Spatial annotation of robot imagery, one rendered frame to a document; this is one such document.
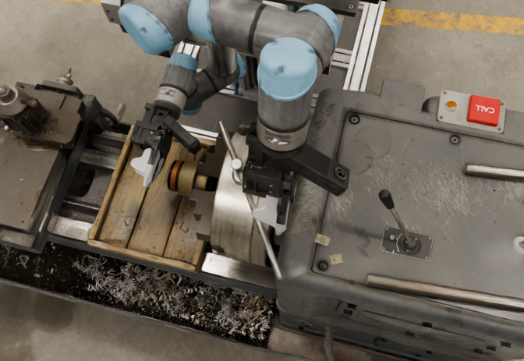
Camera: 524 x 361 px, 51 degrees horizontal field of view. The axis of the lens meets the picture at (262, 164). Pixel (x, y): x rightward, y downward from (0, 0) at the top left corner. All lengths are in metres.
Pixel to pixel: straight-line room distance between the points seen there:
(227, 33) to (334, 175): 0.27
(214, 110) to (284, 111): 1.66
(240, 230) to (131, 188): 0.49
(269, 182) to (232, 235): 0.34
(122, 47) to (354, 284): 2.12
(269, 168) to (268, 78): 0.20
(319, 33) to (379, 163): 0.41
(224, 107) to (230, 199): 1.28
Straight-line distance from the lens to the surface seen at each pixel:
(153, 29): 1.13
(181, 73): 1.42
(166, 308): 1.76
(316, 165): 0.85
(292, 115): 0.74
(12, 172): 1.60
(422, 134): 1.18
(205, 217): 1.25
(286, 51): 0.72
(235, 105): 2.38
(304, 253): 1.06
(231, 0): 0.83
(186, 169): 1.28
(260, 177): 0.85
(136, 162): 1.34
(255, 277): 1.45
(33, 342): 2.52
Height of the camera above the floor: 2.29
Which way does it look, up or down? 67 degrees down
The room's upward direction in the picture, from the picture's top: 7 degrees counter-clockwise
